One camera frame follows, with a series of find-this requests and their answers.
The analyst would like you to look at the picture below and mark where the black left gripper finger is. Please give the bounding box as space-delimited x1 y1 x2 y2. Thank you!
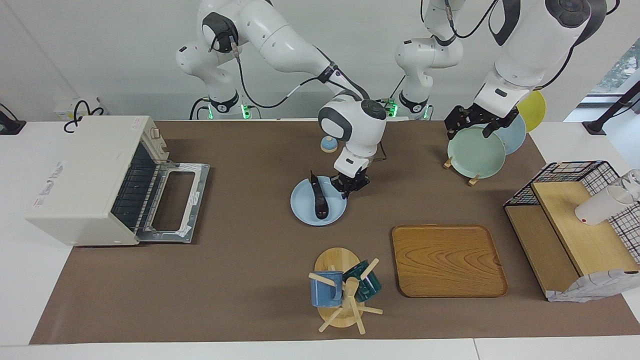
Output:
445 107 465 141
482 122 518 139

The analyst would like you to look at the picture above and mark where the dark purple eggplant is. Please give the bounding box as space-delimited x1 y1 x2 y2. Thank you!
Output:
309 170 329 221

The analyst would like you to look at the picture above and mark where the beige toaster oven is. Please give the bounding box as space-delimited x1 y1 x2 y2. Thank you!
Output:
25 115 211 247

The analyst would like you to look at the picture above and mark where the light blue racked plate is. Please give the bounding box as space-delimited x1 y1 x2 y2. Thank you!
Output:
492 114 527 156

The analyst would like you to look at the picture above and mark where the pale green racked plate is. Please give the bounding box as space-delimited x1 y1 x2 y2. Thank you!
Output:
447 125 507 180

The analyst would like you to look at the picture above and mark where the yellow racked plate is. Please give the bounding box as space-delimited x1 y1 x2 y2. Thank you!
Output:
515 90 547 133

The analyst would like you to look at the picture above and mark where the wooden plate rack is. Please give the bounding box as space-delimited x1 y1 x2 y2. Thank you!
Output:
443 156 481 187

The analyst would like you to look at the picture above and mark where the wooden mug tree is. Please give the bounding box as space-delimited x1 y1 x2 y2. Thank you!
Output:
308 247 384 335

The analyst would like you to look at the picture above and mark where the dark green mug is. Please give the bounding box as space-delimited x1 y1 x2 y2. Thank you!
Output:
343 260 383 303

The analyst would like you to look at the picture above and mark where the blue mug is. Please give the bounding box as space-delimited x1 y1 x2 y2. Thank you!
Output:
310 270 345 308

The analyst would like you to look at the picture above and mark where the wooden serving tray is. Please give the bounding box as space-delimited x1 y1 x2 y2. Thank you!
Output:
391 224 509 299

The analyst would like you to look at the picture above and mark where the brown table mat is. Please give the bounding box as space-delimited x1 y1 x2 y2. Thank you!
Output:
29 119 640 346

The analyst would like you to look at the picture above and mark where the white cup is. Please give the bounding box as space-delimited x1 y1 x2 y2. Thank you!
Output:
574 184 636 226

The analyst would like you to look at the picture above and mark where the wooden stepped shelf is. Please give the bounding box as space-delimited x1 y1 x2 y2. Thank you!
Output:
504 180 640 301

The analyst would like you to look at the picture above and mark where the clear glass cup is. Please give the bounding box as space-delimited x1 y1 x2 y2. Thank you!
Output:
620 169 640 201

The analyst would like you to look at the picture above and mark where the grey white marbled cloth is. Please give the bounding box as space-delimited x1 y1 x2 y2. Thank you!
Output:
546 268 640 303

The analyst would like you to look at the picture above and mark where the white power strip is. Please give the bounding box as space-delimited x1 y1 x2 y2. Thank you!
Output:
54 96 108 121

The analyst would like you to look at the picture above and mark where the black table clamp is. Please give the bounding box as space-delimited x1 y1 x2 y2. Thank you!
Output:
0 103 27 136

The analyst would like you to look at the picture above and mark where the black wire basket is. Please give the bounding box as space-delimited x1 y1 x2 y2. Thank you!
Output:
504 160 640 266

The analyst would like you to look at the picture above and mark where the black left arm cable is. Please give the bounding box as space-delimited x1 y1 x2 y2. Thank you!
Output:
420 0 621 91

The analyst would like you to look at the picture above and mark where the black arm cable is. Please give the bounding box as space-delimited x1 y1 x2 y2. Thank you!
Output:
420 0 621 91
212 30 388 162

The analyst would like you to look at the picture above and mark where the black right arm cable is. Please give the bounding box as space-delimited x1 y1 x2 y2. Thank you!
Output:
212 30 388 162

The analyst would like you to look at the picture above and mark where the black power strip cable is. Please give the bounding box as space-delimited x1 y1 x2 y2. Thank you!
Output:
63 100 107 134

